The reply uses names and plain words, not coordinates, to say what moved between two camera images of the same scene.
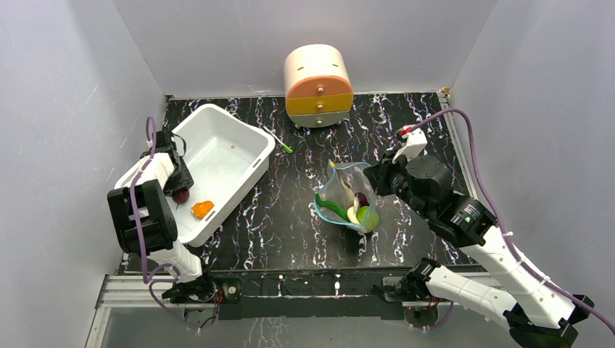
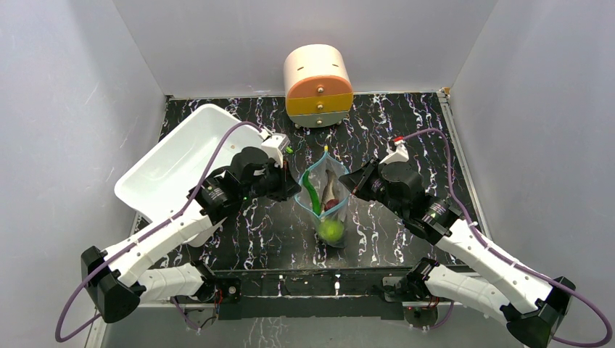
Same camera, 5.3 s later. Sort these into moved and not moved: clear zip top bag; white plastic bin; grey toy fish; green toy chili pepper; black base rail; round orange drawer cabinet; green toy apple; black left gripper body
Moved: green toy apple; clear zip top bag; black left gripper body; green toy chili pepper; grey toy fish
Not moved: black base rail; white plastic bin; round orange drawer cabinet
